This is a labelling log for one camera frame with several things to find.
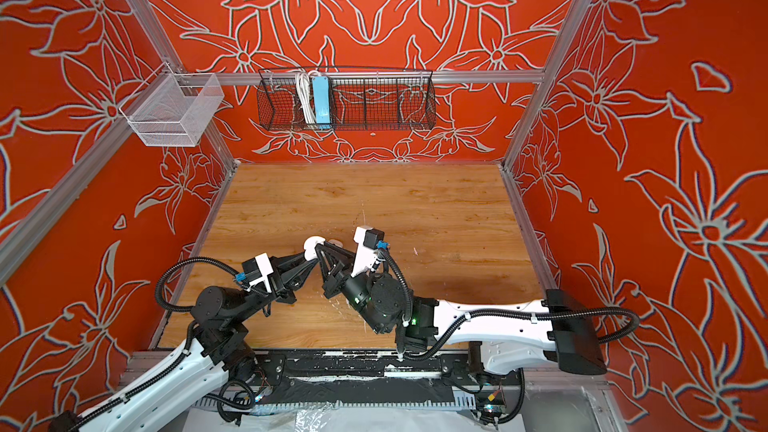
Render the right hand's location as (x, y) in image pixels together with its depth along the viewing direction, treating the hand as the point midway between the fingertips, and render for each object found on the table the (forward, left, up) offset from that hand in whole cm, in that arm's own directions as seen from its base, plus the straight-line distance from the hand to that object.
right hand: (311, 250), depth 57 cm
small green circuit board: (-23, -40, -35) cm, 58 cm away
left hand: (+1, +1, -4) cm, 4 cm away
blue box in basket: (+51, +4, 0) cm, 51 cm away
